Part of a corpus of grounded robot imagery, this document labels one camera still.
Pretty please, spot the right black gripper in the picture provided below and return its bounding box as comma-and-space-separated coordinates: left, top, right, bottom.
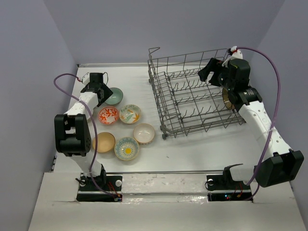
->
198, 57, 234, 91

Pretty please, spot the mint green bowl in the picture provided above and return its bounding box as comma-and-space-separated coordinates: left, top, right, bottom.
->
104, 88, 124, 105

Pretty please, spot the brown glazed bowl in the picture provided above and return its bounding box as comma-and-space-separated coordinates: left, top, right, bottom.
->
222, 88, 234, 110

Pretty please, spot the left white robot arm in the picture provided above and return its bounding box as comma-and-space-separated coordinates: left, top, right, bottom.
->
53, 73, 113, 195

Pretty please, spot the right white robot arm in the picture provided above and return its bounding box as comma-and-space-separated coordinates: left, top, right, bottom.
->
198, 58, 304, 189

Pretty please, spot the orange coral pattern bowl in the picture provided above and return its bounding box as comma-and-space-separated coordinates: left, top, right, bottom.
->
98, 106, 119, 125

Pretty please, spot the leaf and flower pattern bowl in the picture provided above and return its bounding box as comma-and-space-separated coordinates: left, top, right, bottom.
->
119, 104, 141, 124

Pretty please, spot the tan orange bowl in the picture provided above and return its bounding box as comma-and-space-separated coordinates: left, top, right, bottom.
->
97, 132, 116, 153

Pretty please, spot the white bowl with patterned outside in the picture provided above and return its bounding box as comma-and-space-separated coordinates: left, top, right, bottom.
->
133, 123, 155, 144

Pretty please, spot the teal bowl with yellow centre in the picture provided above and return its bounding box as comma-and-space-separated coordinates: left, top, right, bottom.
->
114, 137, 140, 161

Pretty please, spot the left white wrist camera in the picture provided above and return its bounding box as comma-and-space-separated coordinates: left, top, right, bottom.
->
78, 72, 90, 85

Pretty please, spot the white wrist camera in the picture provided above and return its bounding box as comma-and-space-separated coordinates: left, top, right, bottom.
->
78, 72, 90, 85
222, 46, 243, 67

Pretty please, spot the grey wire dish rack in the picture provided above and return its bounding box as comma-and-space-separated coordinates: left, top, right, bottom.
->
148, 47, 244, 139

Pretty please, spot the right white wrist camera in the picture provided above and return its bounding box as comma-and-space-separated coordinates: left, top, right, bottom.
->
222, 46, 243, 67

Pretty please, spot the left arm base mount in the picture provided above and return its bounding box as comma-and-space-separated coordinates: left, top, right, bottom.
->
75, 173, 123, 203

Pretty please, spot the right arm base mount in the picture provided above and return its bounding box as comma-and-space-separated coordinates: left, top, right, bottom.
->
205, 164, 253, 202

